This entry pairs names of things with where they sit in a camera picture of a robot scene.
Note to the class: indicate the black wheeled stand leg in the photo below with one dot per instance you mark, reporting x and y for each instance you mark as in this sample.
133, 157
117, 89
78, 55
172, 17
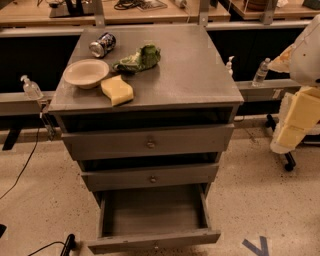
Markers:
278, 146

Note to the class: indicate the green jalapeno chip bag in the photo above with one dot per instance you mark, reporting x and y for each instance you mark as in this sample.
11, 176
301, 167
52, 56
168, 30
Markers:
145, 58

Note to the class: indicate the grey wooden drawer cabinet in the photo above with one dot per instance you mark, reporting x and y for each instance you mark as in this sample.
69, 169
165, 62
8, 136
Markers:
189, 86

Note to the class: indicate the clear plastic water bottle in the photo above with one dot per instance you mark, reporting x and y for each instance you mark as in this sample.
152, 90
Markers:
261, 73

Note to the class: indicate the yellow sponge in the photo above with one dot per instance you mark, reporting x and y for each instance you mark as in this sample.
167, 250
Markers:
117, 90

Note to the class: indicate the beige paper bowl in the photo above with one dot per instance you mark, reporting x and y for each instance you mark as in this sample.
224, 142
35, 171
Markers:
86, 74

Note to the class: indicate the grey middle drawer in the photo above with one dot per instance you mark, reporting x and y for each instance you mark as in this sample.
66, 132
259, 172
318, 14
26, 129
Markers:
149, 177

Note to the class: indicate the grey open bottom drawer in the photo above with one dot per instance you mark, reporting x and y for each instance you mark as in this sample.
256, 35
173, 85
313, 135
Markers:
153, 218

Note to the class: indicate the clear pump sanitizer bottle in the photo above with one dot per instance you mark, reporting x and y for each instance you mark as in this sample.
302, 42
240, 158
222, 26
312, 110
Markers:
31, 88

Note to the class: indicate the blue soda can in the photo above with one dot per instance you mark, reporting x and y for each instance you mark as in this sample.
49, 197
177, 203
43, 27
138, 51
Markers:
103, 45

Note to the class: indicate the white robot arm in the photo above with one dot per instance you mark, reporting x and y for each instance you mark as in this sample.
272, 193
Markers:
301, 60

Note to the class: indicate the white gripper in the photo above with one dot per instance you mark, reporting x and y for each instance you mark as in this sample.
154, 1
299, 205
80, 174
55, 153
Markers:
307, 60

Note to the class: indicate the grey top drawer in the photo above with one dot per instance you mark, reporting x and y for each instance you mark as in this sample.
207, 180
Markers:
148, 141

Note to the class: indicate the small white pump bottle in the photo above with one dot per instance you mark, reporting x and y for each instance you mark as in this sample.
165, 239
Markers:
229, 65

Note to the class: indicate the black object with cable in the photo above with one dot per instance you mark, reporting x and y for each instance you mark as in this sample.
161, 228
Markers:
68, 245

